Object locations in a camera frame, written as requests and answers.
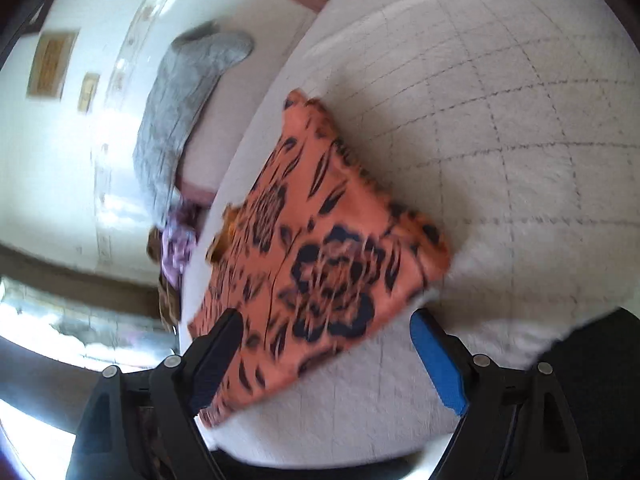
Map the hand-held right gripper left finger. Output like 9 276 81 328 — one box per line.
65 307 246 480

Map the patterned glass window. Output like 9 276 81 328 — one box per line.
0 275 178 376

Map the blue-grey quilted pillow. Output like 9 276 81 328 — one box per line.
132 22 255 226

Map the orange floral shirt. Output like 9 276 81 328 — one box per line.
187 89 453 428

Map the brown cloth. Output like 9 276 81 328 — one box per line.
146 227 183 323

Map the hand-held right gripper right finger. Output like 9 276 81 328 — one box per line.
409 307 588 480

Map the purple cloth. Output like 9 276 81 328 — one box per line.
161 200 201 286

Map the beige wall switch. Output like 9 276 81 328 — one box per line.
77 73 102 113

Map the white mattress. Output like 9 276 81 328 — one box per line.
177 0 640 466

